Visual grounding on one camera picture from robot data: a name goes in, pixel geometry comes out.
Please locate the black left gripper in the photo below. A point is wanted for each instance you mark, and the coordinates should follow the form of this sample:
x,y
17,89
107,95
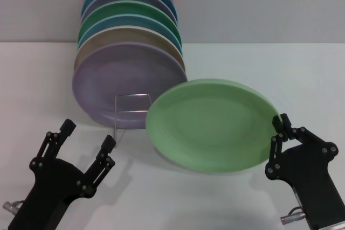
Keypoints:
x,y
54,184

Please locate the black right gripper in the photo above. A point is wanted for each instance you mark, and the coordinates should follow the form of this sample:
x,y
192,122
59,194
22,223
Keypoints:
x,y
307,176

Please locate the light green plate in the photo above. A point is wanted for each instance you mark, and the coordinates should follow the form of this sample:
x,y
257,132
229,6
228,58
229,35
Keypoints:
x,y
210,125

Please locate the purple plate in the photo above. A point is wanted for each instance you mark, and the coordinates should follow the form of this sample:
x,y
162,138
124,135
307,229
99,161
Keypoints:
x,y
121,73

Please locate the beige plate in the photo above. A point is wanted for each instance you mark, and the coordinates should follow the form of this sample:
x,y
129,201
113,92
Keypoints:
x,y
116,37

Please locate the light blue plate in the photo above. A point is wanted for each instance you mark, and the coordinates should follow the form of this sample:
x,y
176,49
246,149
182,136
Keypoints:
x,y
113,22

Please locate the dark green plate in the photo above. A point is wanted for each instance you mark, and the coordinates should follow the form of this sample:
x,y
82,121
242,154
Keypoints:
x,y
121,9

